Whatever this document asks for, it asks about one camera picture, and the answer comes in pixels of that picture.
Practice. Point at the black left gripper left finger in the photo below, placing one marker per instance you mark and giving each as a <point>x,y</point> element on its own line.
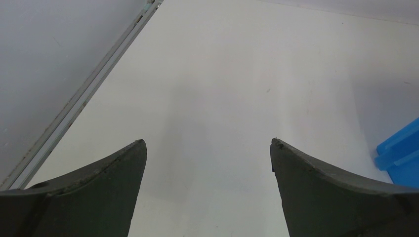
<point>97,200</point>

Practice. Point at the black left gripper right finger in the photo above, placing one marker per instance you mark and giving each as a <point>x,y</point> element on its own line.
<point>322,200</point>

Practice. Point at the blue plastic bin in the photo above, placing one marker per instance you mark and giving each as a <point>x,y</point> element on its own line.
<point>399,155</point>

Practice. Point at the aluminium frame rail left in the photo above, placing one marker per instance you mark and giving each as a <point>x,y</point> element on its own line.
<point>54,55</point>

